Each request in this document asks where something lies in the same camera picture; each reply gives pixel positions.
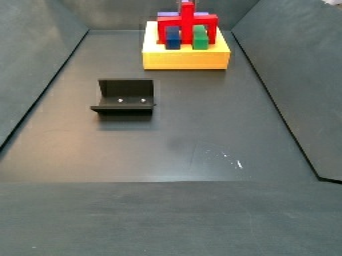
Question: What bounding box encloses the red cross-shaped block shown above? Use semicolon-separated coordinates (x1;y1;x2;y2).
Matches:
157;2;219;44

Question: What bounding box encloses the yellow base board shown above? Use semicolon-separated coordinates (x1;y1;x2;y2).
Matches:
142;21;231;70

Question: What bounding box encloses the purple cross-shaped block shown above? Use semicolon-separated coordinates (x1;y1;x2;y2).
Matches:
157;11;210;17

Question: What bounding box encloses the green long block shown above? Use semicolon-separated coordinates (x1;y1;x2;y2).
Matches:
193;25;209;50

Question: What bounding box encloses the blue long block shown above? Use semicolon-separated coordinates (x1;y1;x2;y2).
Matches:
166;26;181;50

